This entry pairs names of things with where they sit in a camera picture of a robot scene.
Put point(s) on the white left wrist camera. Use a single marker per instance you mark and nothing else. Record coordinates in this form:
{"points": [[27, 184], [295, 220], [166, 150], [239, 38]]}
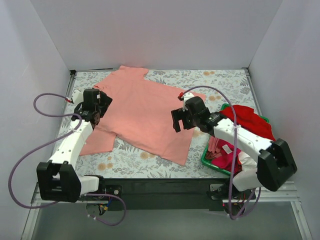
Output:
{"points": [[76, 97]]}

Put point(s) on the red t shirt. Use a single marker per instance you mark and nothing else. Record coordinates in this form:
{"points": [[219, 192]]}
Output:
{"points": [[249, 120]]}

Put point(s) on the dusty pink t shirt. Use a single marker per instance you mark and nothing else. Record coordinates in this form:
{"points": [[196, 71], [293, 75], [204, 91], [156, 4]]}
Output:
{"points": [[214, 148]]}

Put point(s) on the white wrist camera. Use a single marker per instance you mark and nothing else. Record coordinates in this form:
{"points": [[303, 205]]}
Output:
{"points": [[184, 97], [76, 97]]}

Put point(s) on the green plastic basket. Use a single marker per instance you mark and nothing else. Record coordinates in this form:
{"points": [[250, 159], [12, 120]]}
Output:
{"points": [[237, 167]]}

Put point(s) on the floral patterned table mat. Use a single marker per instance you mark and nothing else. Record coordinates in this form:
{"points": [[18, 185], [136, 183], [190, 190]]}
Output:
{"points": [[127, 161]]}

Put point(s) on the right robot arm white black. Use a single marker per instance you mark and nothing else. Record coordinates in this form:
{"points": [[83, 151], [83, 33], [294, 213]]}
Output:
{"points": [[274, 159]]}

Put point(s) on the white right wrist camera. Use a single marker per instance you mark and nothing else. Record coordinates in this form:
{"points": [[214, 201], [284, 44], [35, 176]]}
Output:
{"points": [[184, 97]]}

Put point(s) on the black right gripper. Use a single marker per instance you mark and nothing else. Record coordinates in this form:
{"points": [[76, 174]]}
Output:
{"points": [[180, 119]]}

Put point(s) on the salmon pink t shirt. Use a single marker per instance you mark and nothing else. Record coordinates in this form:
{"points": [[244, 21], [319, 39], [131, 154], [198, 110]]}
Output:
{"points": [[140, 114]]}

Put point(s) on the magenta t shirt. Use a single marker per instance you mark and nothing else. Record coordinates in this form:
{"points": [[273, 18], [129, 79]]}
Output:
{"points": [[225, 161]]}

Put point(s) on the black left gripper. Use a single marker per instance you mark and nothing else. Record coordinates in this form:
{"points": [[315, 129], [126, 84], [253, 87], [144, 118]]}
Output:
{"points": [[105, 102]]}

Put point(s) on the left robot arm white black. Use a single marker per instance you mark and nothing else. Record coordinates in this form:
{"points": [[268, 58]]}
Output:
{"points": [[57, 178]]}

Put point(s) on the white t shirt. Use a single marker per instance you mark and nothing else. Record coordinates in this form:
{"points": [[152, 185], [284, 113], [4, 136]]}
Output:
{"points": [[247, 177]]}

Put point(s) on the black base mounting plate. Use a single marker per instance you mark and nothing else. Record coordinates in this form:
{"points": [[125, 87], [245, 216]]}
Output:
{"points": [[165, 193]]}

